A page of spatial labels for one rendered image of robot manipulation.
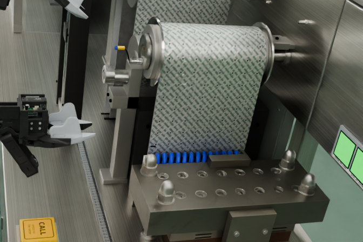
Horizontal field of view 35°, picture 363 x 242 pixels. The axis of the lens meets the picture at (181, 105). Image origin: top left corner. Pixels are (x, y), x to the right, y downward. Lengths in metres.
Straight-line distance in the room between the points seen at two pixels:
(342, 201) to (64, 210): 2.16
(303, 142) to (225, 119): 0.38
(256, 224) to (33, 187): 0.52
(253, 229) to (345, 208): 2.02
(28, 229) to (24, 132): 0.20
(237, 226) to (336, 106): 0.31
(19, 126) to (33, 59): 0.85
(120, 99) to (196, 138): 0.19
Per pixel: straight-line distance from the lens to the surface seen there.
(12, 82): 1.82
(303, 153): 1.63
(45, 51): 2.06
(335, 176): 3.43
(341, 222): 3.08
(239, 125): 1.31
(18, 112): 1.15
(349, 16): 1.16
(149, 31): 1.21
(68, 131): 1.17
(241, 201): 1.19
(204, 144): 1.30
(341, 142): 1.16
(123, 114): 1.30
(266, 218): 1.20
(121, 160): 1.36
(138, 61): 1.21
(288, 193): 1.25
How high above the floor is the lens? 1.71
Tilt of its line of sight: 27 degrees down
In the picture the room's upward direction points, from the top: 10 degrees clockwise
